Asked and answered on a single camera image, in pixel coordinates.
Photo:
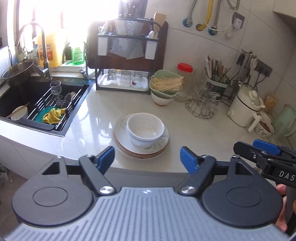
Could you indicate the teal silicone mat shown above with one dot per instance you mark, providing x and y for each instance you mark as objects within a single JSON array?
[{"x": 39, "y": 117}]

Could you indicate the white power plug adapter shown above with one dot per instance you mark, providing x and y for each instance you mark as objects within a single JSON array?
[{"x": 237, "y": 23}]

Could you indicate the green strainer with noodles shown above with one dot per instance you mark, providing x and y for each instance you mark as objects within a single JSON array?
[{"x": 165, "y": 84}]

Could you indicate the yellow detergent bottle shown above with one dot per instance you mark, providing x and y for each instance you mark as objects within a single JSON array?
[{"x": 54, "y": 45}]

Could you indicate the person right hand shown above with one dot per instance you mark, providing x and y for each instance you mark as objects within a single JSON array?
[{"x": 288, "y": 203}]

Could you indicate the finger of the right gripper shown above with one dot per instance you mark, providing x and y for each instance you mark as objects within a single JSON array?
[{"x": 274, "y": 149}]

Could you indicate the steel pot in sink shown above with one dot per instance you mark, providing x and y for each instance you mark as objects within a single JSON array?
[{"x": 21, "y": 72}]

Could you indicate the yellow cloth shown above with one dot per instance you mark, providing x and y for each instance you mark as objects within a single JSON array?
[{"x": 54, "y": 116}]

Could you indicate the steel kitchen faucet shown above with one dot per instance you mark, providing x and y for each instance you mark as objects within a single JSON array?
[{"x": 46, "y": 71}]

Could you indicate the green chopstick holder caddy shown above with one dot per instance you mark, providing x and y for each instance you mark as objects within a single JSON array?
[{"x": 217, "y": 75}]

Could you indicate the bowl with chopsticks in sink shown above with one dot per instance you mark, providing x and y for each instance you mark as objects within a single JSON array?
[{"x": 19, "y": 112}]

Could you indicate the stemmed glass on sink rack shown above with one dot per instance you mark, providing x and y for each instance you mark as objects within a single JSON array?
[{"x": 56, "y": 88}]

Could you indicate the translucent plastic bowl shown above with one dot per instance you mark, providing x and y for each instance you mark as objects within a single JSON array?
[{"x": 146, "y": 142}]

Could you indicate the black sink drain rack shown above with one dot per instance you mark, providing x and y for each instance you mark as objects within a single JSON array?
[{"x": 70, "y": 98}]

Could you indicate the black dish rack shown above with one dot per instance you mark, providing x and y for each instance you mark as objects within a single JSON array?
[{"x": 106, "y": 28}]

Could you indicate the tall clear glass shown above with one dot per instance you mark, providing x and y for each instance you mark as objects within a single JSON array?
[{"x": 278, "y": 135}]

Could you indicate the leaf pattern plate by rack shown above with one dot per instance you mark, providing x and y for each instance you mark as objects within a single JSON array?
[{"x": 121, "y": 126}]

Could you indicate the red lid plastic jar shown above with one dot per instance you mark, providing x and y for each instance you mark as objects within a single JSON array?
[{"x": 186, "y": 71}]

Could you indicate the kitchen scissors on hook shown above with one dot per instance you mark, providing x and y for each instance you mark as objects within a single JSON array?
[{"x": 252, "y": 65}]

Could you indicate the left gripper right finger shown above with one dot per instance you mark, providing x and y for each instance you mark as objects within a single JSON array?
[{"x": 200, "y": 171}]

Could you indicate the patterned bowl with brown food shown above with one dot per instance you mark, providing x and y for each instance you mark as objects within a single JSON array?
[{"x": 264, "y": 129}]

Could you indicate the mint green kettle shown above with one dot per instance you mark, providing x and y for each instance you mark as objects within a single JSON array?
[{"x": 287, "y": 118}]

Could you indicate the green dish soap bottle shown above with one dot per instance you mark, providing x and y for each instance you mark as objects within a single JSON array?
[{"x": 77, "y": 55}]

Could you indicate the white bowl under strainer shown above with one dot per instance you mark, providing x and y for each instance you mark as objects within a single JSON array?
[{"x": 160, "y": 101}]

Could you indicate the white electric cooking pot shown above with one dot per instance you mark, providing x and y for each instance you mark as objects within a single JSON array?
[{"x": 244, "y": 110}]

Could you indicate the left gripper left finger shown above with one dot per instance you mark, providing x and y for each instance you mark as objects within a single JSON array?
[{"x": 94, "y": 169}]

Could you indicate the yellow sponge pack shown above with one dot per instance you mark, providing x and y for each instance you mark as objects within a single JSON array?
[{"x": 270, "y": 102}]

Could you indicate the wire glass holder rack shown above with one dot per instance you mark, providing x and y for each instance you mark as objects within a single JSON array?
[{"x": 204, "y": 102}]

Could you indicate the white drip tray with glasses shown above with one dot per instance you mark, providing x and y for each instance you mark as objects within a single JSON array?
[{"x": 124, "y": 80}]

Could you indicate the white ceramic bowl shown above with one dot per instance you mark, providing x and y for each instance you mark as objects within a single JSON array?
[{"x": 145, "y": 125}]

